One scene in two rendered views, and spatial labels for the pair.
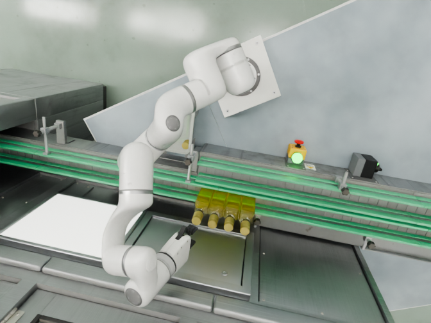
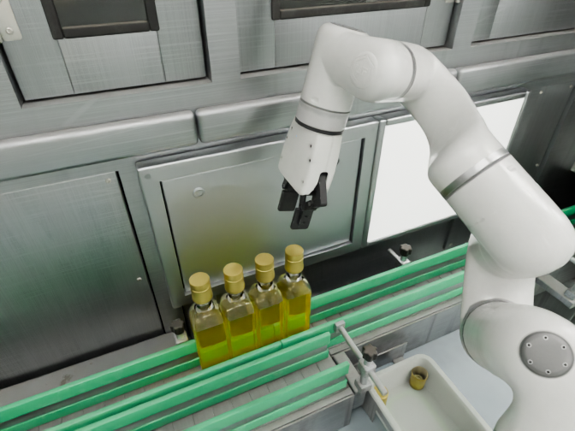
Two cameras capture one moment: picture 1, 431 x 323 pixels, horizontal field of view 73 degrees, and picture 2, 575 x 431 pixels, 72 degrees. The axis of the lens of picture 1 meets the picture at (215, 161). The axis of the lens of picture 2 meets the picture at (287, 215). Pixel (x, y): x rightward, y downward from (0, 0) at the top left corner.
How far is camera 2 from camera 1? 41 cm
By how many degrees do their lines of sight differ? 31
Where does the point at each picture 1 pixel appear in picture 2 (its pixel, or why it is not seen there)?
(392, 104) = not seen: outside the picture
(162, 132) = (545, 314)
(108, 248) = (436, 74)
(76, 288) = not seen: hidden behind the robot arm
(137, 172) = (518, 197)
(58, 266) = not seen: hidden behind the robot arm
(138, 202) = (470, 145)
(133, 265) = (394, 44)
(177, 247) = (317, 154)
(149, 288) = (335, 42)
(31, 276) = (460, 56)
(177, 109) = (563, 403)
